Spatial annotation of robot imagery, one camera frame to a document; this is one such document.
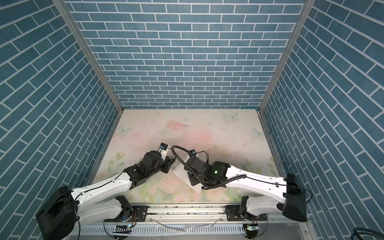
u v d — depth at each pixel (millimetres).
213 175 509
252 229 736
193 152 655
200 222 724
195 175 532
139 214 736
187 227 707
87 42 844
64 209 399
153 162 634
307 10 719
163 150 723
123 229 722
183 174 838
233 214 735
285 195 406
